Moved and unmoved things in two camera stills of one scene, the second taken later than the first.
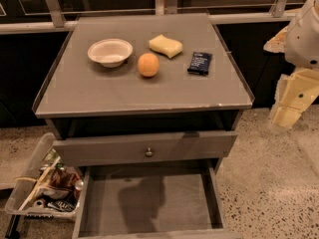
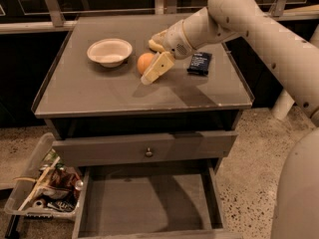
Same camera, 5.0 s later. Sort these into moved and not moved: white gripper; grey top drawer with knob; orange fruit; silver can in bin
Moved: white gripper
Not moved: grey top drawer with knob; silver can in bin; orange fruit
